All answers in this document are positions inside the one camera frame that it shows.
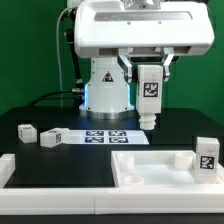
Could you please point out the white square table top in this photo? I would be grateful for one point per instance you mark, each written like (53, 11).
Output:
(135, 168)

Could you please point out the tag marker sheet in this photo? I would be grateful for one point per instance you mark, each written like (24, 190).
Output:
(114, 137)

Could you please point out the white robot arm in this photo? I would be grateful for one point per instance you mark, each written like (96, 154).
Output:
(107, 94)

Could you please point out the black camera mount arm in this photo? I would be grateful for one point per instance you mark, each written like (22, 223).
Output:
(69, 34)

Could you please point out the white U-shaped fence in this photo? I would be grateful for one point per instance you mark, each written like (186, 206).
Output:
(197, 198)

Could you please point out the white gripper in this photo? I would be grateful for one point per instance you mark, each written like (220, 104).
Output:
(106, 28)

